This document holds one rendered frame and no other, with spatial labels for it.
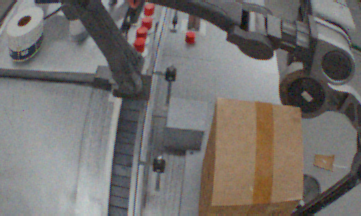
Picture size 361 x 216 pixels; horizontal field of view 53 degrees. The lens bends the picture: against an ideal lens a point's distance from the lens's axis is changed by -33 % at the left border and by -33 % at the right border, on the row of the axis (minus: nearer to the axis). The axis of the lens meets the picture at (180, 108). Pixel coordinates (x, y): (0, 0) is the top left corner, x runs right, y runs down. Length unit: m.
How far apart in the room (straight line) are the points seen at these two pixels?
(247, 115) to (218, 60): 0.54
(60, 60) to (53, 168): 0.43
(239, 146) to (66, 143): 0.57
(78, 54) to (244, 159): 0.77
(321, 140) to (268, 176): 1.65
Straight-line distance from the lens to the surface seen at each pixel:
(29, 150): 1.46
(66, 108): 1.54
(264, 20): 0.89
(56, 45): 1.70
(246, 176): 1.07
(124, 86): 1.16
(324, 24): 0.91
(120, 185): 1.31
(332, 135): 2.77
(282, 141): 1.14
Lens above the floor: 2.00
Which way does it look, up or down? 50 degrees down
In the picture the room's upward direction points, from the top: 7 degrees clockwise
